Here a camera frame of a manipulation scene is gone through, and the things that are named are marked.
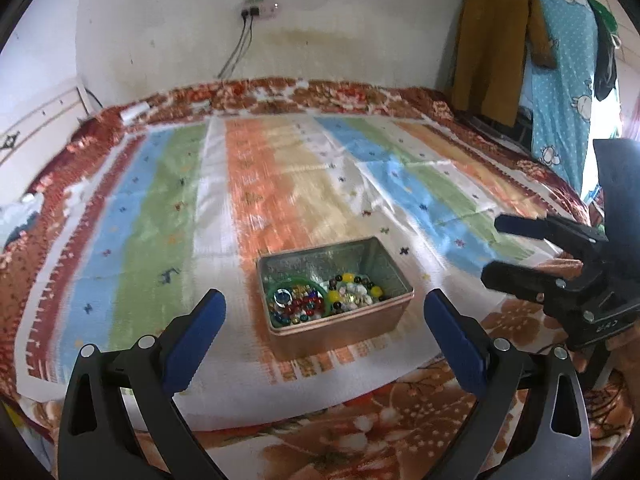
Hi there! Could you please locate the white power strip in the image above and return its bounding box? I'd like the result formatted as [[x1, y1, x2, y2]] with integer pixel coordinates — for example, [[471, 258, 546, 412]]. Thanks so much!
[[239, 0, 279, 22]]

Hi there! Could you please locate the metal tin box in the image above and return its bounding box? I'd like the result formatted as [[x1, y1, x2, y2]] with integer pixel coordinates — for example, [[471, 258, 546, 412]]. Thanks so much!
[[255, 235, 415, 346]]

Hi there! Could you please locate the striped colourful cloth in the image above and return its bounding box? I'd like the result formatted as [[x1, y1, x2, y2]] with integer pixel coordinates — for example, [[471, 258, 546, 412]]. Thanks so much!
[[15, 114, 576, 402]]

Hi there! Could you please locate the yellow and brown bead bracelet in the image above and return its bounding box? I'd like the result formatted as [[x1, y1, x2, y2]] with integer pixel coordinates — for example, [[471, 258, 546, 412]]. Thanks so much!
[[326, 272, 387, 312]]

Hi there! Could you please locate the red bead bracelet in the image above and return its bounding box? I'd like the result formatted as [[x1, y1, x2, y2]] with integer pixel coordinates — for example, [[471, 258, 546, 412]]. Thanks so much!
[[280, 294, 327, 322]]

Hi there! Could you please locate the brown hanging garment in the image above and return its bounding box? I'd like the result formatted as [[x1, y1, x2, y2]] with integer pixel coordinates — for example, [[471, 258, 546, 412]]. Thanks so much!
[[452, 0, 559, 129]]

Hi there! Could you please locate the black power cable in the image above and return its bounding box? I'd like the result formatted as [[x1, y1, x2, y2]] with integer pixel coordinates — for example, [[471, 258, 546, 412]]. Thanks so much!
[[220, 15, 257, 80], [217, 14, 249, 81]]

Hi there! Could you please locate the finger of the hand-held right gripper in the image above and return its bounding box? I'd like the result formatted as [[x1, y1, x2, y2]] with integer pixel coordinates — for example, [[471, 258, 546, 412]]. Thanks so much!
[[494, 214, 556, 247], [480, 260, 586, 317]]

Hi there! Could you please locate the white headboard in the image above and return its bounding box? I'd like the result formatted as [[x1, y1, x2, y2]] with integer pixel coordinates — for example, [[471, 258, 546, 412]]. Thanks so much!
[[0, 85, 103, 173]]

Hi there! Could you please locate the multicoloured bead bracelet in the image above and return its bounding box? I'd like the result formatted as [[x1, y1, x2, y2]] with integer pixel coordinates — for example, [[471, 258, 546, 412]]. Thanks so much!
[[270, 300, 321, 328]]

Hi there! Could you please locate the white bead bracelet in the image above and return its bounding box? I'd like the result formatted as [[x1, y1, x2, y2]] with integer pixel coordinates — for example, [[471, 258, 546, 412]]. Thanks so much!
[[336, 283, 375, 309]]

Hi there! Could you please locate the blue printed hanging cloth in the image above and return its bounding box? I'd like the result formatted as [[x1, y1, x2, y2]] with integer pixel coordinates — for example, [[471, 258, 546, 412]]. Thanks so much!
[[519, 0, 622, 203]]

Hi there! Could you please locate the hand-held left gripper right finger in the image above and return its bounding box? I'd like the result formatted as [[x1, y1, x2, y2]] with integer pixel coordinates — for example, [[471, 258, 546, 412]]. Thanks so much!
[[423, 288, 594, 480]]

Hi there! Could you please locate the grey crumpled clothing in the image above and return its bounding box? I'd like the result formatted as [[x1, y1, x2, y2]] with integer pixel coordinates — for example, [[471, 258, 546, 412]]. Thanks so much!
[[0, 204, 42, 252]]

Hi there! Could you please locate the green jade bangle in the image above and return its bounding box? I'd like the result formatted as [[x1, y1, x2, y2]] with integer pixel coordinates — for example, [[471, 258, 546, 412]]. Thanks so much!
[[266, 278, 331, 318]]

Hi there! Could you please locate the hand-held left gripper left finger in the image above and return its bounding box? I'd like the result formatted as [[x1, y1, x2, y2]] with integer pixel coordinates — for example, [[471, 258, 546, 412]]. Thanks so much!
[[57, 288, 227, 480]]

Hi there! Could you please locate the dark hanging garment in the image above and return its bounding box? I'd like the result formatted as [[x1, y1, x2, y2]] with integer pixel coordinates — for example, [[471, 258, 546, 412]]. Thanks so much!
[[592, 4, 622, 102]]

